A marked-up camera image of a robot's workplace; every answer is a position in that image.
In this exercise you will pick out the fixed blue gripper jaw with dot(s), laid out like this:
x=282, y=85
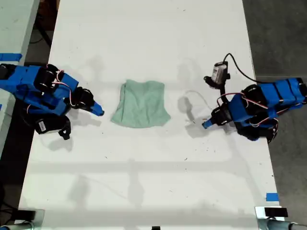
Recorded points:
x=208, y=122
x=98, y=107

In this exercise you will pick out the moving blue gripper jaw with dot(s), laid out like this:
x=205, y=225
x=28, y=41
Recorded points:
x=97, y=112
x=208, y=125

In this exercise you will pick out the pale green T-shirt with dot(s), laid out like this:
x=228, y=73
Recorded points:
x=141, y=105

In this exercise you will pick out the blue and black robot arm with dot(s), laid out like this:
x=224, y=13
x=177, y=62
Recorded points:
x=275, y=91
x=24, y=81

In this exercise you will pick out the pale grey side table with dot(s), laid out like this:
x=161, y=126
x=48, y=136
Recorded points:
x=14, y=28

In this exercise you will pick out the small black box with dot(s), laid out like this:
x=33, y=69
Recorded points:
x=275, y=212
x=26, y=214

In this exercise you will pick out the grey metal pipe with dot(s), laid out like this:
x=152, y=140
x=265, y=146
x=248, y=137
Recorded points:
x=275, y=225
x=19, y=226

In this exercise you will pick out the black camera stalk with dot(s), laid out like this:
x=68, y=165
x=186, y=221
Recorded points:
x=65, y=134
x=223, y=91

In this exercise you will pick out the grey and black camera box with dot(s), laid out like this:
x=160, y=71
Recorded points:
x=219, y=72

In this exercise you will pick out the black camera box, white label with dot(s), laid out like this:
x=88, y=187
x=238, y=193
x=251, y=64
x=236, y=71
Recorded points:
x=48, y=125

